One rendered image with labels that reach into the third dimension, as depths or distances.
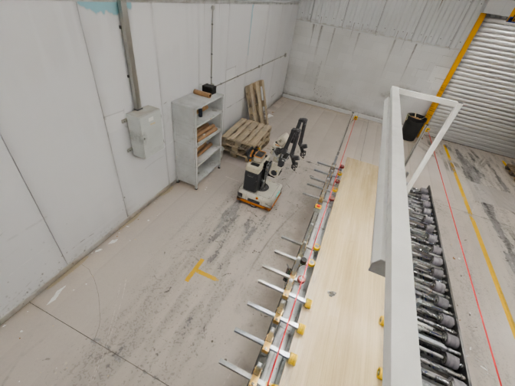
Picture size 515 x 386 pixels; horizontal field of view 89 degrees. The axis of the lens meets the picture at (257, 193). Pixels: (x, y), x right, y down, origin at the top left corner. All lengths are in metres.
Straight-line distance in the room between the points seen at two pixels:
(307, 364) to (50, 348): 2.56
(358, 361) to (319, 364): 0.32
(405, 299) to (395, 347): 0.16
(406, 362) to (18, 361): 3.50
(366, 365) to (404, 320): 1.75
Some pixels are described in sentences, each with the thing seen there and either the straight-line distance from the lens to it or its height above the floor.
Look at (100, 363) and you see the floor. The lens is 3.49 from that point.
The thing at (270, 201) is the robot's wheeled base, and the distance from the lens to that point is 4.52.
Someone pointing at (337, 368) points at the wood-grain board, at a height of 0.90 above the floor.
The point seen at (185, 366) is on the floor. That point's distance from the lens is 3.31.
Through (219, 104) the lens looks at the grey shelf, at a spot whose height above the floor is 1.35.
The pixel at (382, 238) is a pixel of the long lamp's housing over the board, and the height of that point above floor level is 2.38.
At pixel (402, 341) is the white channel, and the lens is 0.87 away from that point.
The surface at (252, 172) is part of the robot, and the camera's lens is 4.39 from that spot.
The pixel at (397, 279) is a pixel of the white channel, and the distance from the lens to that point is 0.98.
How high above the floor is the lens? 3.13
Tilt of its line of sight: 38 degrees down
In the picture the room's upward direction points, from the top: 9 degrees clockwise
